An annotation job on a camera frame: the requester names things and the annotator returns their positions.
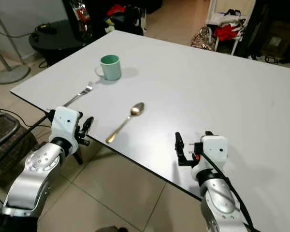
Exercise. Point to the green ceramic mug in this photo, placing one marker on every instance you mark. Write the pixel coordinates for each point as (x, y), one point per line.
(111, 68)

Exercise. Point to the small black device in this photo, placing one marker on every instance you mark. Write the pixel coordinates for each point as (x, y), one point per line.
(46, 30)

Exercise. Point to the white laundry rack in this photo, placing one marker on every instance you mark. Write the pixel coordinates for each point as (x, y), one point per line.
(215, 19)

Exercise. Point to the silver fork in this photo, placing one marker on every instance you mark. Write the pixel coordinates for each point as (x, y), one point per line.
(79, 94)

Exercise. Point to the black table leg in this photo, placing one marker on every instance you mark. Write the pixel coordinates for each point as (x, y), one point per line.
(78, 154)

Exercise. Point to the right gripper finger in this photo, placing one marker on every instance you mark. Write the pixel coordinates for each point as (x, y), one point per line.
(181, 145)
(209, 133)

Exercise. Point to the brown checked metal chair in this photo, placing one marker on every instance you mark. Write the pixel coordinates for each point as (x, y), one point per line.
(5, 145)

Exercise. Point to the red cloth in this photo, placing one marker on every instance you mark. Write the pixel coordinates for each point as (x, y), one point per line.
(227, 32)

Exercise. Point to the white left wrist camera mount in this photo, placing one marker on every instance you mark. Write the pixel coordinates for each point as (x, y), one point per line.
(65, 123)

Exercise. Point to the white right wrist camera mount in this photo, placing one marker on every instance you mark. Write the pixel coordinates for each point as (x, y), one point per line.
(215, 150)

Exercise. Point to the round black side table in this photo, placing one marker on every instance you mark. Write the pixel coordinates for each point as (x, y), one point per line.
(55, 43)

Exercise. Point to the grey floor fan stand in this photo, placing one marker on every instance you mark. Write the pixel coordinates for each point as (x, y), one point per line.
(12, 74)

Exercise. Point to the patterned beige bag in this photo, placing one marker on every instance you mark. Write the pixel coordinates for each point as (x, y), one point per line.
(203, 37)

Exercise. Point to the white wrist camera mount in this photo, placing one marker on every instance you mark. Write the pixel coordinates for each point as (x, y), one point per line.
(215, 150)
(65, 123)

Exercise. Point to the brown cardboard box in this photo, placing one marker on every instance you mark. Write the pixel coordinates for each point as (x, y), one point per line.
(280, 41)

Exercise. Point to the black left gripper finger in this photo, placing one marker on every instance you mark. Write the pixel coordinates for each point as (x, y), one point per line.
(88, 125)

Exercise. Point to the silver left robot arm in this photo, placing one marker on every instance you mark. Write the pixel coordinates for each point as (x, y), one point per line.
(36, 179)

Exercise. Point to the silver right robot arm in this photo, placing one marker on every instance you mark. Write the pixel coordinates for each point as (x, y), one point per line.
(222, 200)

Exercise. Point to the gold spoon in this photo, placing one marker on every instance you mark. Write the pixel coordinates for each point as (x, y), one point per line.
(136, 109)

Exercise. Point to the black chair with clothes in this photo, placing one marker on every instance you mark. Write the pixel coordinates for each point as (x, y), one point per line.
(123, 19)

